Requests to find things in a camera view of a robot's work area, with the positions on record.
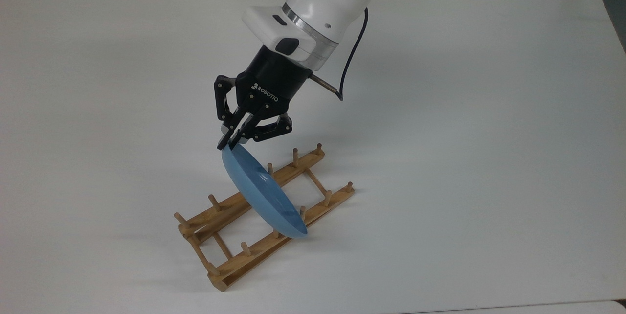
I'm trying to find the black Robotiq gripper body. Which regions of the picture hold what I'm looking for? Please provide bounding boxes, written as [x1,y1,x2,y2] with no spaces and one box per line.
[235,45,314,125]

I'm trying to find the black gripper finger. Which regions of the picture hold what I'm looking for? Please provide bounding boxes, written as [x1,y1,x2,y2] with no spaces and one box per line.
[227,112,293,150]
[213,75,241,151]

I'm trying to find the blue round plate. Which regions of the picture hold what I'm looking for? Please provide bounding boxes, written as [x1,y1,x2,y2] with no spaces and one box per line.
[221,144,309,240]

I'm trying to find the wooden peg plate rack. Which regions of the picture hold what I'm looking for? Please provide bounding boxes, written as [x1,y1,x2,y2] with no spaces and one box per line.
[174,143,355,292]

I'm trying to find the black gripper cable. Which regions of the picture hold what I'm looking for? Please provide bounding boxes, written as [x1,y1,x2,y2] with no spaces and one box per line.
[311,8,369,102]

